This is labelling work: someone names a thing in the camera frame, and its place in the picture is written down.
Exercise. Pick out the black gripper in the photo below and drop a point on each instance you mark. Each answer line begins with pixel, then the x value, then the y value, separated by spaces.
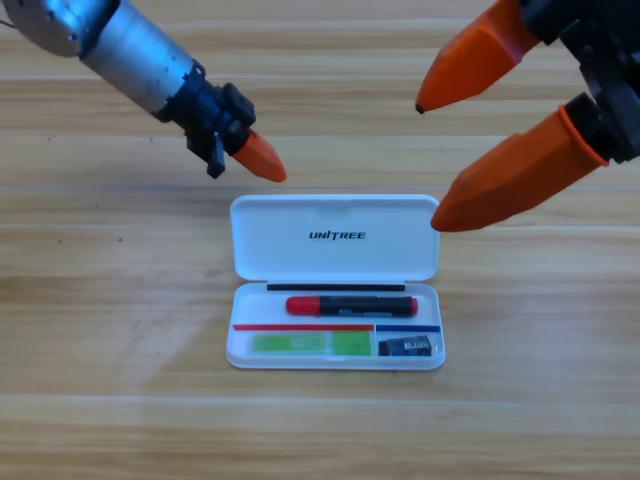
pixel 610 60
pixel 210 115

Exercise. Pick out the black marker with red cap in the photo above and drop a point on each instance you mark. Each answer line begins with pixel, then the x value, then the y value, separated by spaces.
pixel 350 306

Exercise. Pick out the black eraser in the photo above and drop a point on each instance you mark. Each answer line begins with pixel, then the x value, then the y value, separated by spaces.
pixel 405 346

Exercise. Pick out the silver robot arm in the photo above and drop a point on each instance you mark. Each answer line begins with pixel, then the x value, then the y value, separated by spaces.
pixel 130 55

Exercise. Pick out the white Unitree pencil case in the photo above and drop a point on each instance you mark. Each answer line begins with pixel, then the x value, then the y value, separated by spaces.
pixel 335 250

